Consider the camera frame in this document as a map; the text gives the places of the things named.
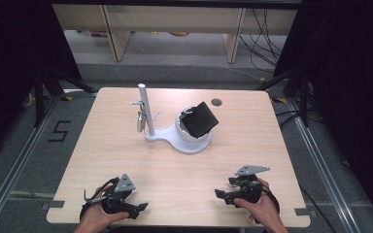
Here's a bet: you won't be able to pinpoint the white key stand with bowl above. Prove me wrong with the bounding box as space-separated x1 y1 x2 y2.
129 83 213 155

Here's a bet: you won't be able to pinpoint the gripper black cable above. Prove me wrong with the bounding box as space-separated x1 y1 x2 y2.
258 183 282 224
79 177 120 221

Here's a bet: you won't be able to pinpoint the black metal stand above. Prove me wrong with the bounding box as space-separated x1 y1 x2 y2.
254 66 315 128
33 65 96 128

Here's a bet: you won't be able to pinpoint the person's right hand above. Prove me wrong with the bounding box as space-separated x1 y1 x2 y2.
233 178 281 229

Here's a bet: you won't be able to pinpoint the black floor cables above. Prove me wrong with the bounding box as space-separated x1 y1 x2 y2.
238 9 289 74

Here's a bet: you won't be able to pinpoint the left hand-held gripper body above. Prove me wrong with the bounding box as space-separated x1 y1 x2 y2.
83 173 138 217

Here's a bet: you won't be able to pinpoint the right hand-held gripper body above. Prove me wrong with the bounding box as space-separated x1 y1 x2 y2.
227 164 271 205

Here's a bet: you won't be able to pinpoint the white car key with strap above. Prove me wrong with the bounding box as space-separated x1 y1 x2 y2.
136 110 146 134

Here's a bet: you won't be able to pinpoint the person's left hand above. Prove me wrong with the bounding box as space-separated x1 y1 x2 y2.
77 183 131 229

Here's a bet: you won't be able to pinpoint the black curtain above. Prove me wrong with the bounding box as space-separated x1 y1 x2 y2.
0 0 84 163
273 0 373 224

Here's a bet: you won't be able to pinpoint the aluminium floor rail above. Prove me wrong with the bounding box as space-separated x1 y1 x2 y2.
0 87 96 229
270 96 373 233

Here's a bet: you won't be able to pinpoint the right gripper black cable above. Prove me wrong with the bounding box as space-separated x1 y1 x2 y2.
258 183 282 224

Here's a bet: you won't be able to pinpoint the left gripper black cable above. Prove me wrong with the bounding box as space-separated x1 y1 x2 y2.
79 177 120 221

